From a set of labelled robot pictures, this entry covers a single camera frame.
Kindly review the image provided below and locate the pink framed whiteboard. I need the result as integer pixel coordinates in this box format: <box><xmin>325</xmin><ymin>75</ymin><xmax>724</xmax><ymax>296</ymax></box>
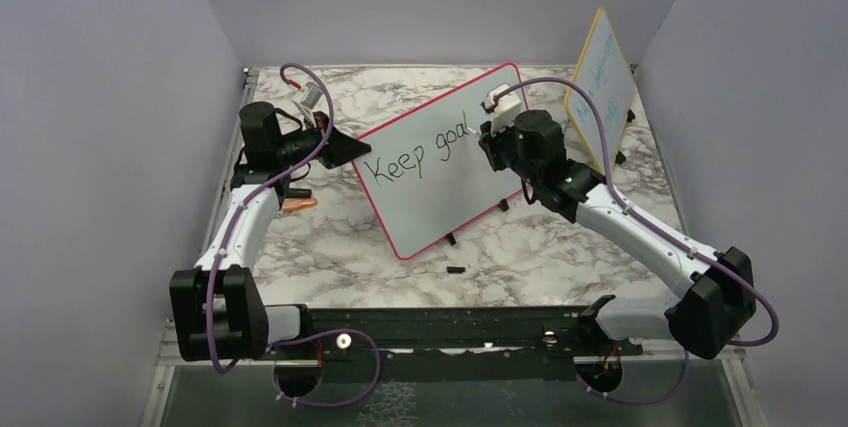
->
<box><xmin>353</xmin><ymin>62</ymin><xmax>521</xmax><ymax>260</ymax></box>

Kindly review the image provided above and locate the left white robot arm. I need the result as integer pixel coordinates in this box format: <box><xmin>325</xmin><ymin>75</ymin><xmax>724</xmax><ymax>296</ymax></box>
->
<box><xmin>169</xmin><ymin>102</ymin><xmax>371</xmax><ymax>362</ymax></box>

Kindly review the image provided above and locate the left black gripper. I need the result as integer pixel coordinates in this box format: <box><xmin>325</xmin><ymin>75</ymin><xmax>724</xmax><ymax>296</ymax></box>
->
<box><xmin>276</xmin><ymin>110</ymin><xmax>371</xmax><ymax>169</ymax></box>

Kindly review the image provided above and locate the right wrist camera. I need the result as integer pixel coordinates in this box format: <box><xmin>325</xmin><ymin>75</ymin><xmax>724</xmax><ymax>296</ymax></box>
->
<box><xmin>481</xmin><ymin>84</ymin><xmax>524</xmax><ymax>136</ymax></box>

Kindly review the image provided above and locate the aluminium frame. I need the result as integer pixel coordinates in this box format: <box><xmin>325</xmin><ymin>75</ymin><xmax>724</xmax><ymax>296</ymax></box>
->
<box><xmin>139</xmin><ymin>67</ymin><xmax>261</xmax><ymax>426</ymax></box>

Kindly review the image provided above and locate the purple cable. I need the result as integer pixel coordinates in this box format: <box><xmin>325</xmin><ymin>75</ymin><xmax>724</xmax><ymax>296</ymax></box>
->
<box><xmin>203</xmin><ymin>62</ymin><xmax>382</xmax><ymax>410</ymax></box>
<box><xmin>486</xmin><ymin>76</ymin><xmax>781</xmax><ymax>405</ymax></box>

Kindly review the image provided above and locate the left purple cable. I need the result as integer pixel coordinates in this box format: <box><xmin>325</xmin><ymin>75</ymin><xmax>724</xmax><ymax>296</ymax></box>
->
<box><xmin>203</xmin><ymin>62</ymin><xmax>382</xmax><ymax>410</ymax></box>

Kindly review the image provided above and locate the yellow framed whiteboard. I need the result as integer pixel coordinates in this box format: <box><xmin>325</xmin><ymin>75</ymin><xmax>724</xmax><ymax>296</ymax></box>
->
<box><xmin>564</xmin><ymin>8</ymin><xmax>636</xmax><ymax>173</ymax></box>

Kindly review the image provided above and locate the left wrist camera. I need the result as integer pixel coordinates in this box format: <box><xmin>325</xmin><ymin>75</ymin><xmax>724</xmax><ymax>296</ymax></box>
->
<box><xmin>290</xmin><ymin>82</ymin><xmax>323</xmax><ymax>128</ymax></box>

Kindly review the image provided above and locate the black mounting rail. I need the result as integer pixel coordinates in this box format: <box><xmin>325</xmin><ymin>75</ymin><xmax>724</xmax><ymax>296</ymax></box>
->
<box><xmin>264</xmin><ymin>304</ymin><xmax>644</xmax><ymax>386</ymax></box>

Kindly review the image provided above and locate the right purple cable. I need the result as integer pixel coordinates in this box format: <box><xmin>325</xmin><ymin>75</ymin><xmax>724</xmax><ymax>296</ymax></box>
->
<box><xmin>486</xmin><ymin>76</ymin><xmax>781</xmax><ymax>405</ymax></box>

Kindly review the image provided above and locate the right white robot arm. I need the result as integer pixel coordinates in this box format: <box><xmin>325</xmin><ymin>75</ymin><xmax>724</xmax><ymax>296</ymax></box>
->
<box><xmin>479</xmin><ymin>110</ymin><xmax>756</xmax><ymax>359</ymax></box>

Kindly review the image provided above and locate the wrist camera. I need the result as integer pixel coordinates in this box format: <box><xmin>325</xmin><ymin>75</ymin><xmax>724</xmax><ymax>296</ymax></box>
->
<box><xmin>481</xmin><ymin>84</ymin><xmax>524</xmax><ymax>136</ymax></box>
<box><xmin>290</xmin><ymin>82</ymin><xmax>323</xmax><ymax>128</ymax></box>

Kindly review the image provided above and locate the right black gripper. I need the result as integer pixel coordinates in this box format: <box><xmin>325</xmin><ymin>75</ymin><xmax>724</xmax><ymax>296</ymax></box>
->
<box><xmin>480</xmin><ymin>111</ymin><xmax>541</xmax><ymax>186</ymax></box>

